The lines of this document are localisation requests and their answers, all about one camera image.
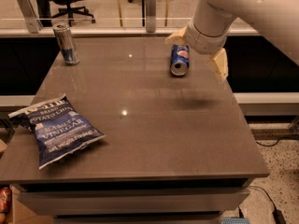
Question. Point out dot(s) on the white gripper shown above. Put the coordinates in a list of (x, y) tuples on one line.
[(204, 41)]

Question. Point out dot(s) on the red snack bag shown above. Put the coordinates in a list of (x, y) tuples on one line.
[(5, 199)]

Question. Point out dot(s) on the metal railing post left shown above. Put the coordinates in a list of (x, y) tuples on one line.
[(32, 23)]

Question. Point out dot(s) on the silver blue energy drink can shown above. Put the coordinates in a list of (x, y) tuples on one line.
[(66, 43)]

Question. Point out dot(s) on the blue pepsi can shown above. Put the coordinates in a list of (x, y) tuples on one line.
[(179, 62)]

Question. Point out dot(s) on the blue potato chip bag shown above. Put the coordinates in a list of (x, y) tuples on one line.
[(59, 129)]

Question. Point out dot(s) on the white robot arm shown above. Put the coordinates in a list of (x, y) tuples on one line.
[(206, 32)]

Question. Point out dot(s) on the cardboard box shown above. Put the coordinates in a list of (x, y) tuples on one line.
[(20, 214)]

